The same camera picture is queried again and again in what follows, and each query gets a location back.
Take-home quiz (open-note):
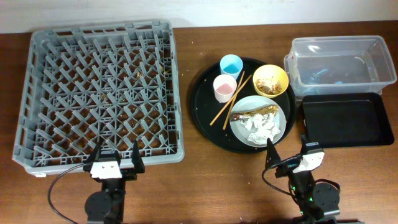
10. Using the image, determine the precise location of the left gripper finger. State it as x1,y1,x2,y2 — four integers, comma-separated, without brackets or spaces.
131,139,145,174
85,143,101,164

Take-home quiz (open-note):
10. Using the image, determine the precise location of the white paper napkin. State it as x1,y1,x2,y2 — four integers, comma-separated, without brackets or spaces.
239,113,282,145

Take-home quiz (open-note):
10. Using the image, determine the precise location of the light grey round plate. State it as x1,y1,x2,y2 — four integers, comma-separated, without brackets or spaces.
229,96,287,148

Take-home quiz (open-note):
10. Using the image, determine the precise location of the brown snack wrapper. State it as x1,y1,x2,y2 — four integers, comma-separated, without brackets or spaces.
229,105,279,121

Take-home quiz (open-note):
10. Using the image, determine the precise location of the yellow plastic bowl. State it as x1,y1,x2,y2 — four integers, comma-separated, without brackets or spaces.
252,65,289,98

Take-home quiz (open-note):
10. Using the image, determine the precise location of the wooden chopstick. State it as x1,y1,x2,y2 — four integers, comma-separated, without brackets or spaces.
210,75,252,126
223,71,245,131

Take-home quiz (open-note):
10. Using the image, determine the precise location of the pink plastic cup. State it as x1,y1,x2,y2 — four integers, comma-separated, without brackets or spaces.
213,74,237,103

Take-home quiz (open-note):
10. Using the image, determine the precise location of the blue plastic cup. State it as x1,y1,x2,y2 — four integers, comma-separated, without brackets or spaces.
220,54,243,80

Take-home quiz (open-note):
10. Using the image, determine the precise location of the food scraps and rice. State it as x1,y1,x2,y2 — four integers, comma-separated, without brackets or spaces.
255,78,282,95

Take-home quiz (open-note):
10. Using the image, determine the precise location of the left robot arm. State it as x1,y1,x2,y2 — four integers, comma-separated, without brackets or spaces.
83,141,145,224

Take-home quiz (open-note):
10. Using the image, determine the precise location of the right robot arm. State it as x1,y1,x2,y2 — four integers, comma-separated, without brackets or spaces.
261,136,348,224

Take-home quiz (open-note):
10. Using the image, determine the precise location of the grey plastic dishwasher rack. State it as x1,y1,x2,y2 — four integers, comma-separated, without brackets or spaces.
12,20,185,177

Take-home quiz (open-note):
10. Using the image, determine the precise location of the clear plastic waste bin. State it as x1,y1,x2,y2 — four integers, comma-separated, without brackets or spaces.
284,35,397,99

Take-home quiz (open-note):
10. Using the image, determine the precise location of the black rectangular tray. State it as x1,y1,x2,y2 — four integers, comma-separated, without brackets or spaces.
302,93,395,148

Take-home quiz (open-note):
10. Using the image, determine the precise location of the round black serving tray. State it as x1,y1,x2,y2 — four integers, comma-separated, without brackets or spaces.
190,58,297,154

